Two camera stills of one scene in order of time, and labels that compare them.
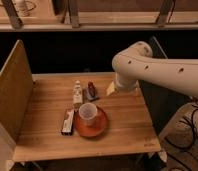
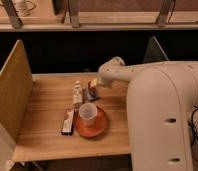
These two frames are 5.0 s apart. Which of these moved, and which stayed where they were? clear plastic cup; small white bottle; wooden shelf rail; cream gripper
Moved: cream gripper
Stayed: wooden shelf rail; clear plastic cup; small white bottle
